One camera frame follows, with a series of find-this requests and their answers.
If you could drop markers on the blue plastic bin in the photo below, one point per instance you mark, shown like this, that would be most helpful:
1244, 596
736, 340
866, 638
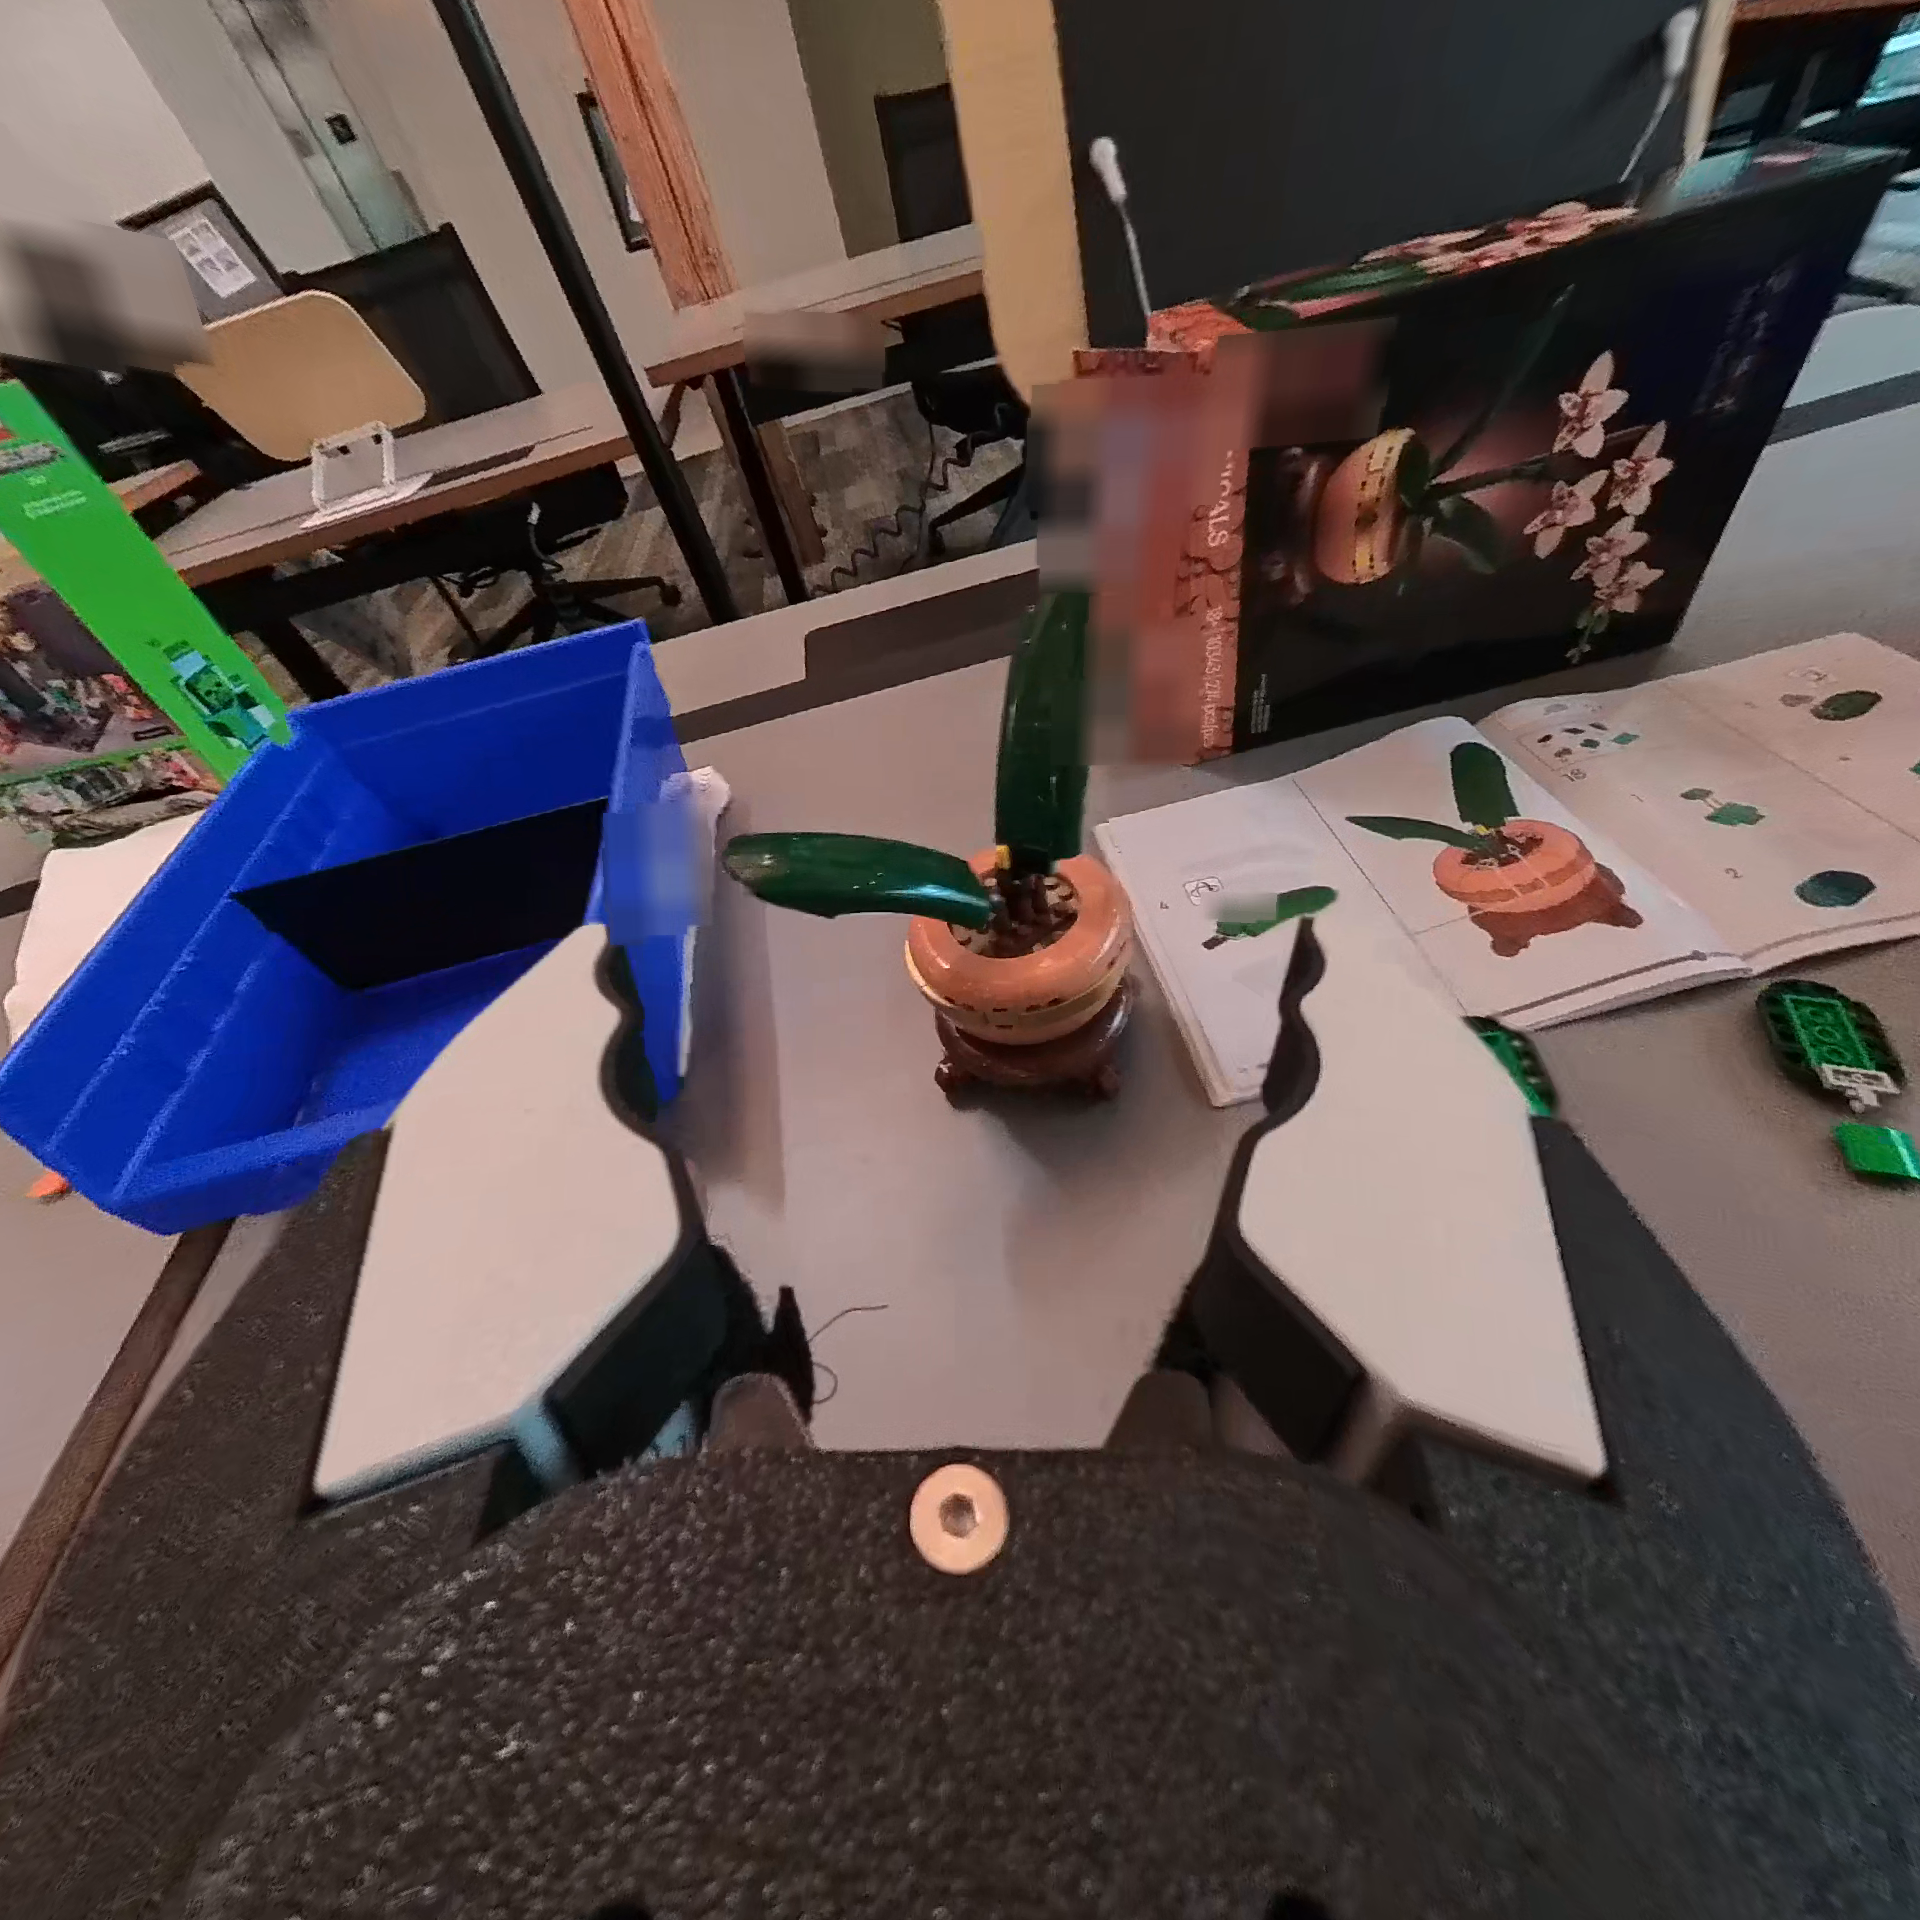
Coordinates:
182, 1050

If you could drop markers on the wall notice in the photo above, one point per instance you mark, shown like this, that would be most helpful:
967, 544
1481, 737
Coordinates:
210, 252

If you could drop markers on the instruction booklet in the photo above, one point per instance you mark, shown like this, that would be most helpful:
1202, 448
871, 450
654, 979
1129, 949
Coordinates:
1394, 961

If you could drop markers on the green set box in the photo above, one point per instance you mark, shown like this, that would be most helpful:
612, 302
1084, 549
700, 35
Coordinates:
89, 570

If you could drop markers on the clear sign holder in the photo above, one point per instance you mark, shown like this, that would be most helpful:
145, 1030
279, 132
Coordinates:
360, 474

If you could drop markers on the white paper sheet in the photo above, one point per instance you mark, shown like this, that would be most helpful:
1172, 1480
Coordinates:
83, 914

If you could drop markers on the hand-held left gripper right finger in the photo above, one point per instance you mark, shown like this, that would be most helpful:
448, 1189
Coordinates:
1425, 1275

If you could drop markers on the small green slope brick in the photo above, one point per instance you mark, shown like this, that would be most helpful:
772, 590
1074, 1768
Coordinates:
1875, 1152

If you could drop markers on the beige chair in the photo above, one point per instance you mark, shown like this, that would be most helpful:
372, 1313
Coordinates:
300, 369

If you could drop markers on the black stand pole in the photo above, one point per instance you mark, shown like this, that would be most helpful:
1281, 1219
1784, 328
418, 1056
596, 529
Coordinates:
569, 270

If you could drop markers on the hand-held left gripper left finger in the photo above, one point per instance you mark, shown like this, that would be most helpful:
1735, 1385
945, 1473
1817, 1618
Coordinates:
494, 1244

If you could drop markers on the toy brick potted plant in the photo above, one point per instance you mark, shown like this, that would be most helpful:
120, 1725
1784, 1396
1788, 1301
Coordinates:
1019, 961

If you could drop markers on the dark orchid set box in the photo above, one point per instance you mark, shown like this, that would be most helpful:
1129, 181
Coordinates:
1650, 376

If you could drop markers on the grey desk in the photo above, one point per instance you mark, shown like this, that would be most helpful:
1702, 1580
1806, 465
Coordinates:
930, 1201

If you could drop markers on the green leaf brick assembly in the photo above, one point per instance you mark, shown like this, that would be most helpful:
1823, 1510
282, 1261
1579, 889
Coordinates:
1506, 1058
1823, 1027

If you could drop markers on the black office chair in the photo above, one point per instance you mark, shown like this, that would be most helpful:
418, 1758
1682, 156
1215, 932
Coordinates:
435, 316

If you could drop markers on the background table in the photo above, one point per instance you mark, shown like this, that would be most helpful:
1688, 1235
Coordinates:
451, 465
839, 284

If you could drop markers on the wooden pillar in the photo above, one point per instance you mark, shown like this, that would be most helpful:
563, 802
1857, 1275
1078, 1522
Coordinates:
644, 134

